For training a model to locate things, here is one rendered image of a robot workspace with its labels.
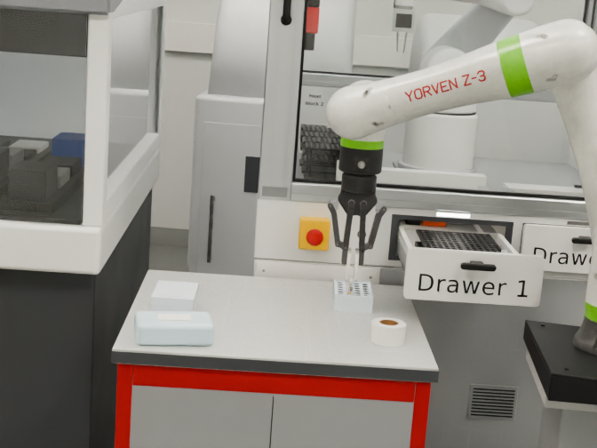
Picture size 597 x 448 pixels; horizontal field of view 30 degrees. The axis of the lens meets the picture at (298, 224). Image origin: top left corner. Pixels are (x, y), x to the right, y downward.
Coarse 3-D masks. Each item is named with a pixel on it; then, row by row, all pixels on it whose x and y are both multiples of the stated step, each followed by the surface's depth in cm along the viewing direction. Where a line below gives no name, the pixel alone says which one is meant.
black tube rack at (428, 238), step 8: (424, 232) 263; (432, 232) 263; (440, 232) 264; (448, 232) 265; (456, 232) 265; (424, 240) 254; (432, 240) 255; (440, 240) 256; (448, 240) 256; (456, 240) 257; (464, 240) 258; (472, 240) 258; (480, 240) 258; (488, 240) 259; (440, 248) 248; (448, 248) 249; (456, 248) 249; (464, 248) 249; (472, 248) 251; (480, 248) 251; (488, 248) 251; (496, 248) 252
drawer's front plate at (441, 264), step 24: (408, 264) 234; (432, 264) 234; (456, 264) 234; (504, 264) 234; (528, 264) 235; (408, 288) 235; (432, 288) 235; (480, 288) 236; (504, 288) 236; (528, 288) 236
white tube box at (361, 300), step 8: (336, 280) 255; (344, 280) 255; (336, 288) 249; (344, 288) 249; (360, 288) 250; (368, 288) 250; (336, 296) 243; (344, 296) 243; (352, 296) 243; (360, 296) 243; (368, 296) 243; (336, 304) 243; (344, 304) 243; (352, 304) 243; (360, 304) 243; (368, 304) 243; (360, 312) 244; (368, 312) 244
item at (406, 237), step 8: (400, 232) 265; (408, 232) 269; (416, 232) 269; (464, 232) 269; (472, 232) 269; (480, 232) 270; (400, 240) 264; (408, 240) 256; (416, 240) 269; (496, 240) 270; (504, 240) 263; (400, 248) 261; (504, 248) 261; (512, 248) 255; (400, 256) 260
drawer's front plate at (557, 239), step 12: (528, 228) 266; (540, 228) 266; (552, 228) 266; (564, 228) 266; (576, 228) 266; (588, 228) 266; (528, 240) 266; (540, 240) 266; (552, 240) 266; (564, 240) 266; (528, 252) 267; (540, 252) 267; (576, 252) 267; (588, 252) 267; (552, 264) 268; (564, 264) 268; (576, 264) 268; (588, 264) 268
